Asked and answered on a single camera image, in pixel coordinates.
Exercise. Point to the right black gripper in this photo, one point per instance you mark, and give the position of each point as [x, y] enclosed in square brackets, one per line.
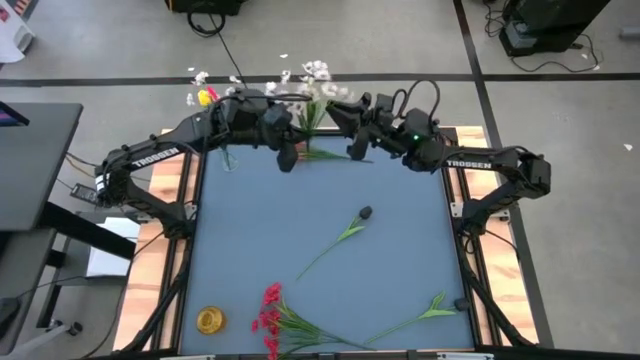
[392, 122]

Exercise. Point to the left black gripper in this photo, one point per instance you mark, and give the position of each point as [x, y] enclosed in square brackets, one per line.
[252, 117]

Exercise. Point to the white small-blossom flower bunch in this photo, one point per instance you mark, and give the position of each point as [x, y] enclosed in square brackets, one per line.
[315, 67]
[271, 87]

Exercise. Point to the yellow artificial tulip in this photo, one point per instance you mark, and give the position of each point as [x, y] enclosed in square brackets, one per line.
[204, 97]

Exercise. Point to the black artificial tulip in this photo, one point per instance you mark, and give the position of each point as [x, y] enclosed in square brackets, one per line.
[365, 212]

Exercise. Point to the red flower bunch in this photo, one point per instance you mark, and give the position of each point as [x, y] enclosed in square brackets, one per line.
[272, 295]

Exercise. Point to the green leafy stem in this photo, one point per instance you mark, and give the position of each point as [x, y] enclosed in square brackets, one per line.
[462, 304]

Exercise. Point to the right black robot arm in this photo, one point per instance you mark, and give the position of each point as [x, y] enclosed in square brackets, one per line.
[470, 162]

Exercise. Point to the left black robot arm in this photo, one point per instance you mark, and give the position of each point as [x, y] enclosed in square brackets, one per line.
[150, 155]

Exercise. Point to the amber glass vase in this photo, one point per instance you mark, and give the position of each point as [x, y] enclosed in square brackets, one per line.
[210, 320]

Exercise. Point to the blue table mat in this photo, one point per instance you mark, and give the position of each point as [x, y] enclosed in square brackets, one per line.
[400, 250]

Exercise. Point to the black box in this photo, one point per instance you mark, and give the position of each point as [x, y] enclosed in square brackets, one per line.
[205, 5]

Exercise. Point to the black equipment case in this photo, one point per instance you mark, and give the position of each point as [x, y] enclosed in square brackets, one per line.
[550, 20]

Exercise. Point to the black power adapter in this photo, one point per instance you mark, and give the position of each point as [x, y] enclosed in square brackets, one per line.
[82, 192]

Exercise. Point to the black desk leg beam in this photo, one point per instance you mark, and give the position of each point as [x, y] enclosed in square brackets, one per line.
[100, 240]

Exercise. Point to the white box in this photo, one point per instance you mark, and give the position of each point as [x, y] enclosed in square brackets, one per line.
[107, 255]

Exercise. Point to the dark grey desk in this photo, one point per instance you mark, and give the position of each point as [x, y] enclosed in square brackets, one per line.
[30, 165]

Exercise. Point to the screen with coloured display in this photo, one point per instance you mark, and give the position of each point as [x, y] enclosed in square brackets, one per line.
[10, 117]

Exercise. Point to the grey object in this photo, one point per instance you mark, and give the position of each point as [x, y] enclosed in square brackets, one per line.
[631, 33]

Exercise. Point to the black caster wheel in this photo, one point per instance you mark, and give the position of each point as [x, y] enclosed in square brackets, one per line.
[75, 328]

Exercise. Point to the white object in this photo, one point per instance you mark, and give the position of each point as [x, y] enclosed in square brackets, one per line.
[12, 35]

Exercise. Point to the black device with blue light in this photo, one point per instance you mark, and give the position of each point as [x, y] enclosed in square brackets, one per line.
[6, 315]

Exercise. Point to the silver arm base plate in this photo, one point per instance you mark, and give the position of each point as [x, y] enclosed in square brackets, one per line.
[455, 210]
[189, 212]

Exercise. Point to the black aluminium table frame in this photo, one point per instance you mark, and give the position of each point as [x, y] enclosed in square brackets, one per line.
[390, 355]

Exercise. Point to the white frame bracket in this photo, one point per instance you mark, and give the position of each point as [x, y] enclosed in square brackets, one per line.
[465, 356]
[187, 357]

